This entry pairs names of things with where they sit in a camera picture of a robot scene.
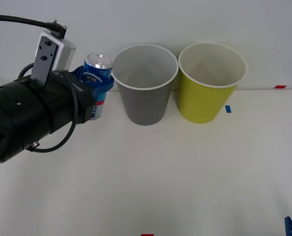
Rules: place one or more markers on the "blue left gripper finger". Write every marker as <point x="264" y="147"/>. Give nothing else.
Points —
<point x="78" y="73"/>
<point x="104" y="87"/>

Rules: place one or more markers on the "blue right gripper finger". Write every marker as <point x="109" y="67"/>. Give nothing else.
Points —
<point x="290" y="227"/>

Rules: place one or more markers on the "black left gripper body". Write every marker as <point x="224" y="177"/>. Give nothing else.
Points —
<point x="67" y="103"/>

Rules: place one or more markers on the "blue drink can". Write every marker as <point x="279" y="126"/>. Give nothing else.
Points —
<point x="97" y="65"/>

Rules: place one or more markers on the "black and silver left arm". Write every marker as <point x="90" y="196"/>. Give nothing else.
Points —
<point x="15" y="115"/>

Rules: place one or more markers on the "grey plastic waste bin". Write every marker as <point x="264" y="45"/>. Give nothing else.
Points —
<point x="145" y="105"/>

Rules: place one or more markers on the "yellow-green plastic waste bin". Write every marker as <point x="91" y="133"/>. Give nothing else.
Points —
<point x="202" y="103"/>

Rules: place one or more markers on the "pale grey left wrist camera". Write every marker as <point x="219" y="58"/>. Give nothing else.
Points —
<point x="62" y="52"/>

